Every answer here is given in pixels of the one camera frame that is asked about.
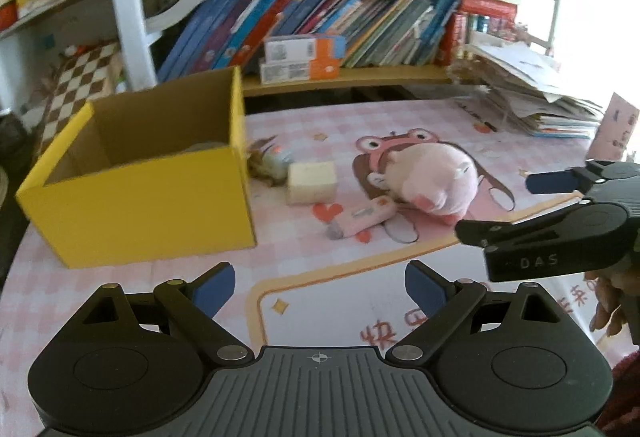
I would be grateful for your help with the wooden bookshelf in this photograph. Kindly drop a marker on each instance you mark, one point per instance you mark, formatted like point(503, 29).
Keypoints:
point(390, 74)

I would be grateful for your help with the pale yellow sponge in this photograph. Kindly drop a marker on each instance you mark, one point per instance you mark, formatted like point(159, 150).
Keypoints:
point(310, 182)

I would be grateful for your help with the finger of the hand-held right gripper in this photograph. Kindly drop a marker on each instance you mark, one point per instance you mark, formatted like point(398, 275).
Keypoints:
point(550, 182)
point(480, 229)

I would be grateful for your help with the yellow cardboard box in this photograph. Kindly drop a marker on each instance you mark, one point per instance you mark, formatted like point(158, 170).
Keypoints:
point(150, 207)

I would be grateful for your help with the person's right hand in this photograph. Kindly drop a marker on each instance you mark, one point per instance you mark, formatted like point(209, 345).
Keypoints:
point(607, 307)

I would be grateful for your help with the row of books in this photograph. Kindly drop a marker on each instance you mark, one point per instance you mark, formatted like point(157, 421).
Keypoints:
point(300, 17)

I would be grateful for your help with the stack of papers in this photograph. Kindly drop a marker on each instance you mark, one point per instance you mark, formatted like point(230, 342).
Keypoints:
point(525, 87)

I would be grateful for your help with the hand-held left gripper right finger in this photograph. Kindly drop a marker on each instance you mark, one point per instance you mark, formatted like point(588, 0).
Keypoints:
point(425, 287)

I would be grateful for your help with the pink card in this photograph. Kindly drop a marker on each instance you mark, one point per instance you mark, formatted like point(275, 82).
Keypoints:
point(620, 127)

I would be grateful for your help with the brown white chessboard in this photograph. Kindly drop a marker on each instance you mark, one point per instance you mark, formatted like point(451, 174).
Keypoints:
point(75, 87)

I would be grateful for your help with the black pen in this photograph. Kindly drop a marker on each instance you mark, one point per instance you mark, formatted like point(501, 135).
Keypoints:
point(477, 117)

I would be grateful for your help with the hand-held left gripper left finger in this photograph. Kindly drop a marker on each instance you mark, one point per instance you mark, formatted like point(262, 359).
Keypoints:
point(215, 287)

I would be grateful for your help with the pink plush pig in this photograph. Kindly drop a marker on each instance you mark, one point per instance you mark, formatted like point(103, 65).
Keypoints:
point(430, 177)

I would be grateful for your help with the person's right forearm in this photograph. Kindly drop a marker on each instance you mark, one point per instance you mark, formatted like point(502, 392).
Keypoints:
point(627, 382)

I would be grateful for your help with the small pink handheld device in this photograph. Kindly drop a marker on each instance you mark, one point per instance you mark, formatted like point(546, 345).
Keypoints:
point(360, 217)

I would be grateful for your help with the white shelf post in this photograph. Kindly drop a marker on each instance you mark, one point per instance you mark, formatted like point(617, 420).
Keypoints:
point(130, 17)

